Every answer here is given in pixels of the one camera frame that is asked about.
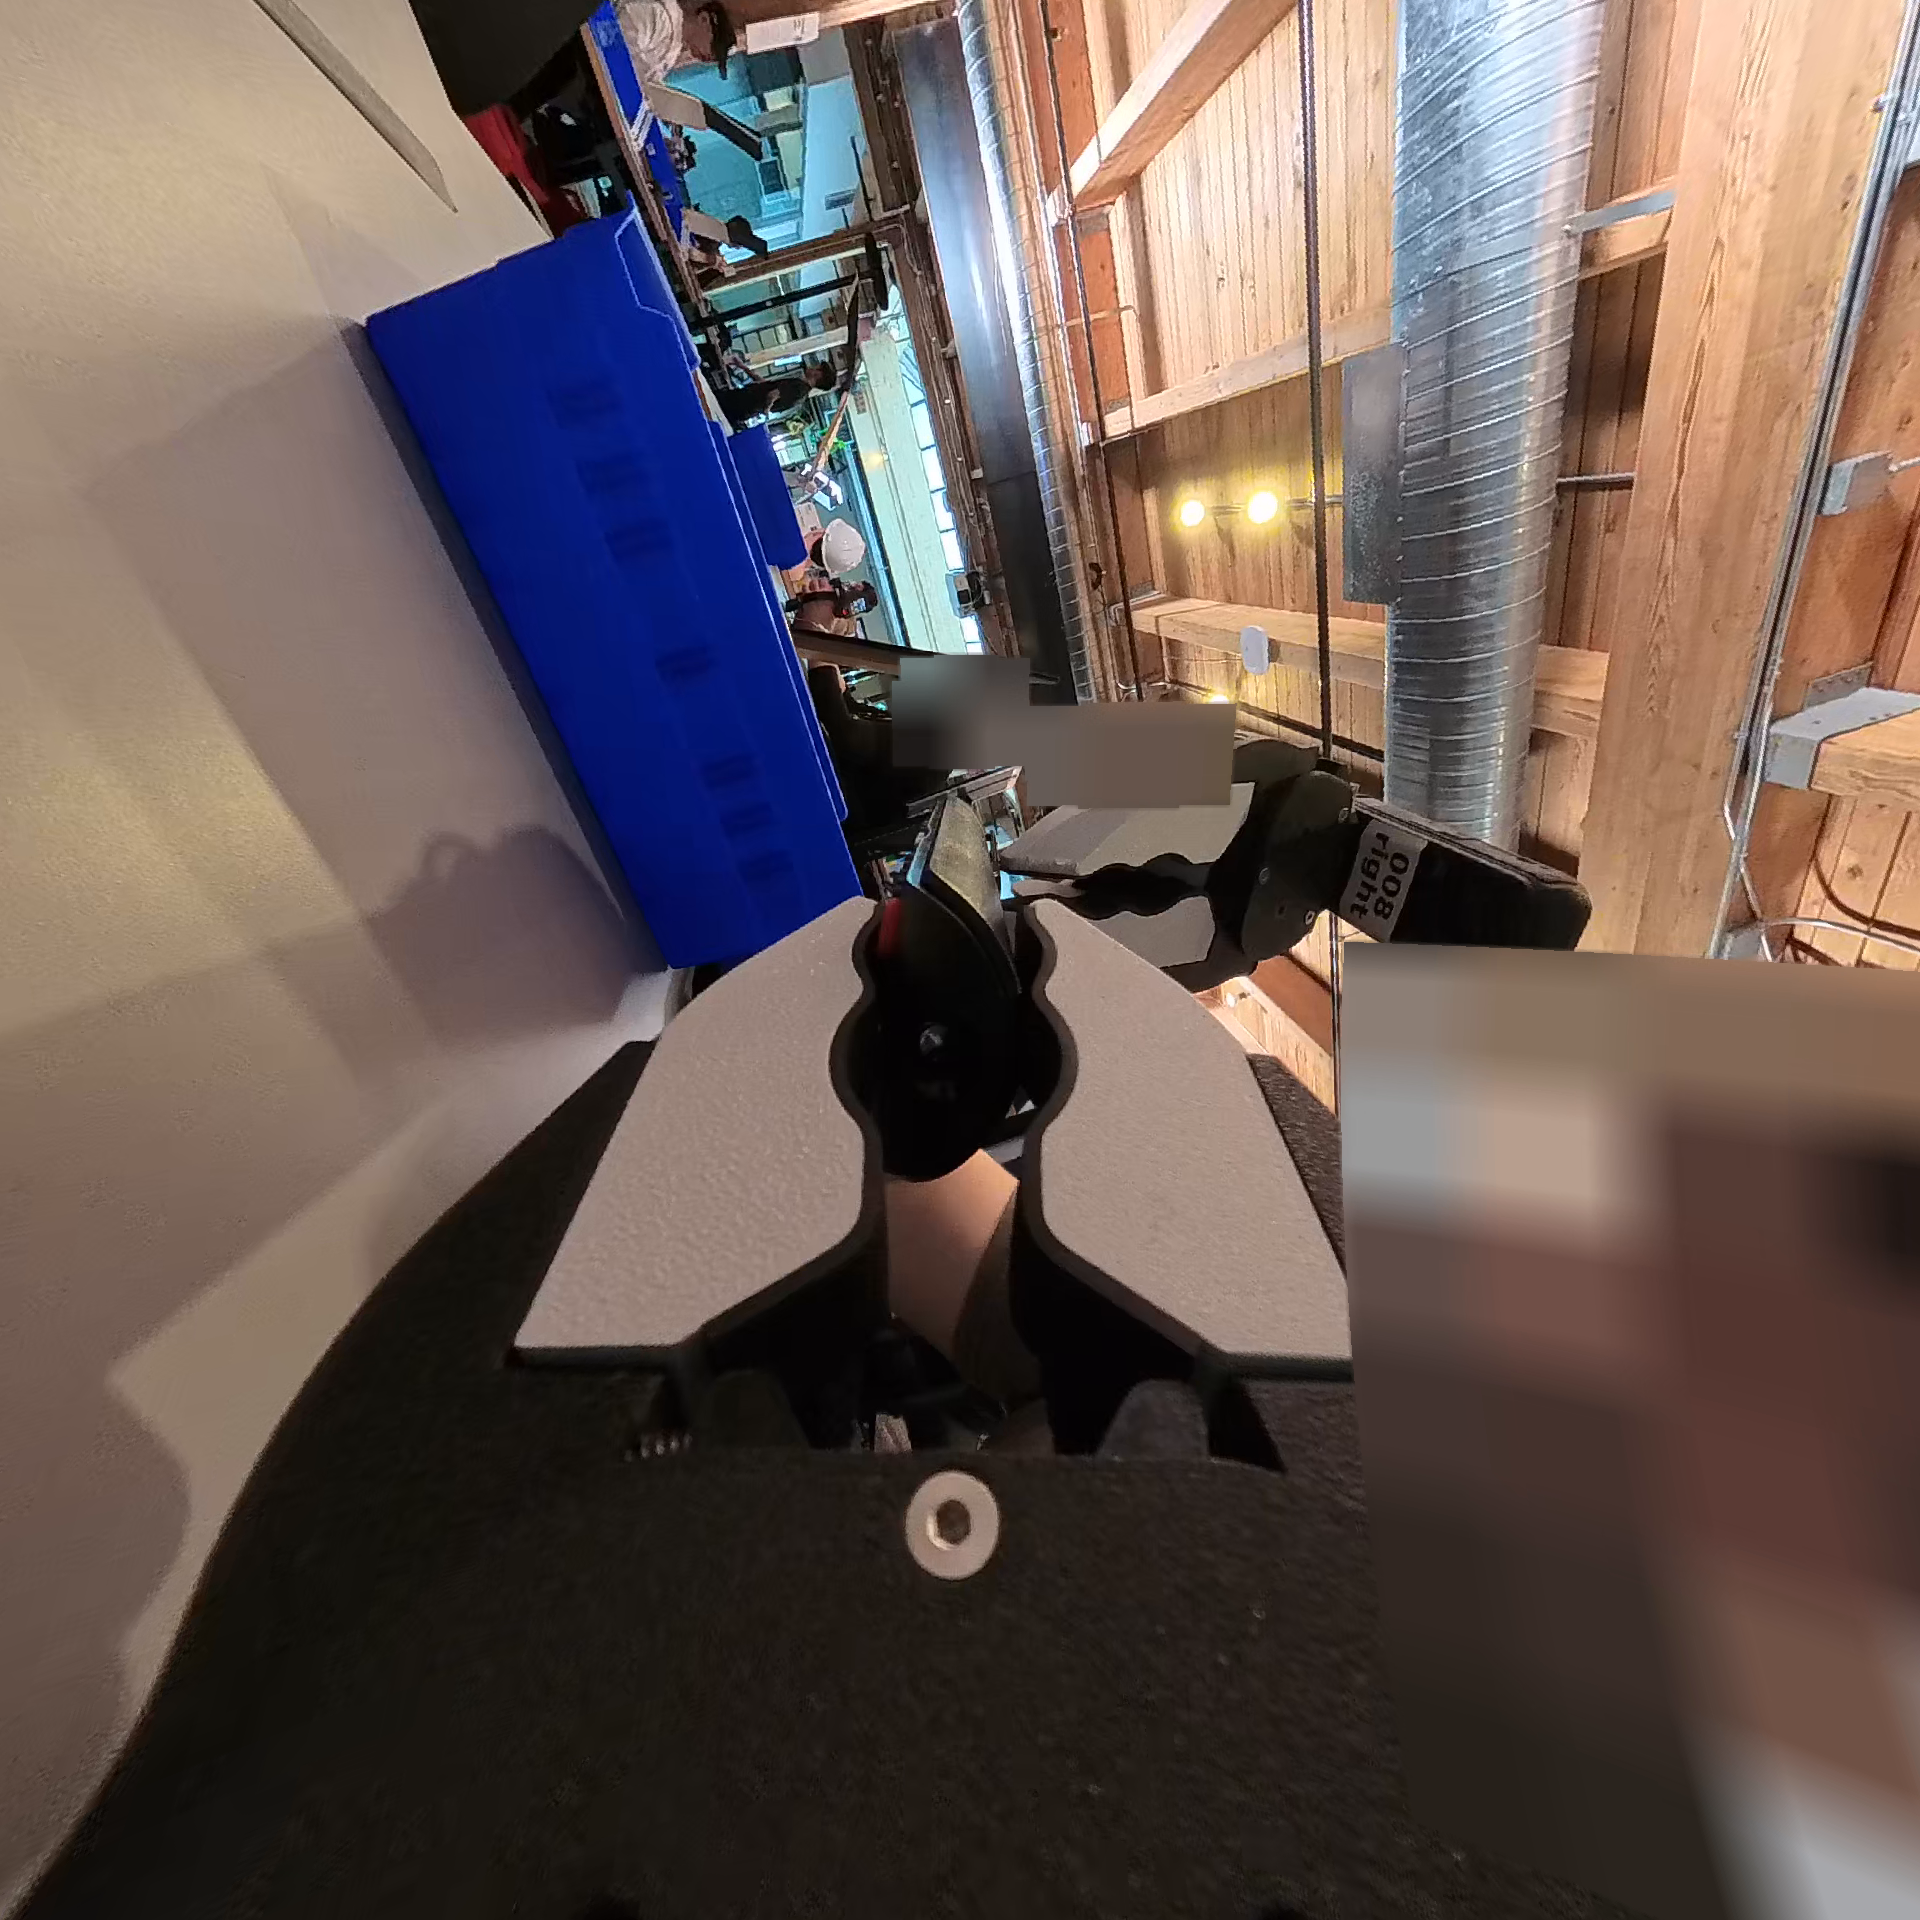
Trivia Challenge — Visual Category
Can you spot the small blue storage bin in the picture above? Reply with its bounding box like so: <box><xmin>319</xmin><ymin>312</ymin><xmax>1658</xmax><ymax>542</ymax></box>
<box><xmin>728</xmin><ymin>428</ymin><xmax>811</xmax><ymax>567</ymax></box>

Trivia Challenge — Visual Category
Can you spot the red bag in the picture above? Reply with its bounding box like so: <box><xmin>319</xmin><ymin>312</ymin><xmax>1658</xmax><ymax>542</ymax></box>
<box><xmin>465</xmin><ymin>102</ymin><xmax>552</xmax><ymax>205</ymax></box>

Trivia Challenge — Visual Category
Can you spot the blue plastic bin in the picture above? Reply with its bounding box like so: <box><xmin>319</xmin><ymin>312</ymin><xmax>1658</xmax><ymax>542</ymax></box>
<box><xmin>364</xmin><ymin>201</ymin><xmax>867</xmax><ymax>972</ymax></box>

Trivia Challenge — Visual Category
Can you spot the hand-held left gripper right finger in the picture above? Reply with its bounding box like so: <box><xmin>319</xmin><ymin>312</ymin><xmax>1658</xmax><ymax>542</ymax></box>
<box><xmin>1011</xmin><ymin>899</ymin><xmax>1357</xmax><ymax>1382</ymax></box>

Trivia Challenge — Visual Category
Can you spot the black remote control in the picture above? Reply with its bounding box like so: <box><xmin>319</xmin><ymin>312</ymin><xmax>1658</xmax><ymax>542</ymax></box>
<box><xmin>854</xmin><ymin>791</ymin><xmax>1054</xmax><ymax>1180</ymax></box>

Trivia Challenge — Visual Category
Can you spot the large silver ventilation duct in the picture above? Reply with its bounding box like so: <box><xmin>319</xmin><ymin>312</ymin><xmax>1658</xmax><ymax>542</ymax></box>
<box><xmin>1337</xmin><ymin>0</ymin><xmax>1614</xmax><ymax>853</ymax></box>

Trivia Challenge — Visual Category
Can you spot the row of blue bins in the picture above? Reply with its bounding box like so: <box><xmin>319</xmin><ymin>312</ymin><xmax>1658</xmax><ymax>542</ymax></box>
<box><xmin>586</xmin><ymin>0</ymin><xmax>707</xmax><ymax>227</ymax></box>

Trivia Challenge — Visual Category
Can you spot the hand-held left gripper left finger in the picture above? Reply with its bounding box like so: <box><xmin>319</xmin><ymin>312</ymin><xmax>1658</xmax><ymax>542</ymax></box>
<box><xmin>508</xmin><ymin>896</ymin><xmax>896</xmax><ymax>1371</ymax></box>

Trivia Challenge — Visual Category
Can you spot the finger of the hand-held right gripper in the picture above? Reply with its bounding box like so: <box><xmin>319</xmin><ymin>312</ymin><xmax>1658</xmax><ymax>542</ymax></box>
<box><xmin>1021</xmin><ymin>878</ymin><xmax>1234</xmax><ymax>996</ymax></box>
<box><xmin>992</xmin><ymin>784</ymin><xmax>1257</xmax><ymax>888</ymax></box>

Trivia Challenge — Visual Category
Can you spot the person's right forearm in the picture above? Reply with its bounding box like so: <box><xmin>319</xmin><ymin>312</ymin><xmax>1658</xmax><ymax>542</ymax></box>
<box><xmin>884</xmin><ymin>1153</ymin><xmax>1040</xmax><ymax>1403</ymax></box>

